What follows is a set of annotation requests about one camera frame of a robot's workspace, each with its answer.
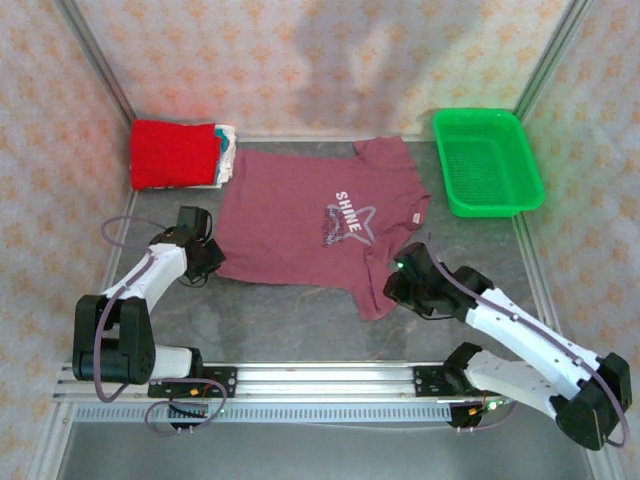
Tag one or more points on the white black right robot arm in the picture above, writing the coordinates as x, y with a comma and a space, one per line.
525, 330

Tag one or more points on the aluminium table back rail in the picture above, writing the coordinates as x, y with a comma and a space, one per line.
300, 138

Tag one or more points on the aluminium table side rail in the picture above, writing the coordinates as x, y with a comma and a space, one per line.
123, 205
542, 295

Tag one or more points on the green plastic basket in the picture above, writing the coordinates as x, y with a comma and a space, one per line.
482, 165

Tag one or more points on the red folded t-shirt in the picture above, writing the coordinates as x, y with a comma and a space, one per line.
172, 155

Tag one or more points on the aluminium mounting rail beam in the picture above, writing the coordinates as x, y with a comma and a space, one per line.
325, 380

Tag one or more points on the aluminium frame post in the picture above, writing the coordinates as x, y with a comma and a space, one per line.
548, 65
101, 65

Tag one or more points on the white folded t-shirt teal print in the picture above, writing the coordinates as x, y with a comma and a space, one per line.
229, 160

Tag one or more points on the small circuit board green light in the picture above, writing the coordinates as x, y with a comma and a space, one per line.
492, 405

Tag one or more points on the maroon t-shirt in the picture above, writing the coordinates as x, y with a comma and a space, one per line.
290, 230

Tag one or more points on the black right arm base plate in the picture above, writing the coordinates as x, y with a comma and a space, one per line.
425, 382

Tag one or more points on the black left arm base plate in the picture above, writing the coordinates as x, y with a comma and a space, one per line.
225, 382

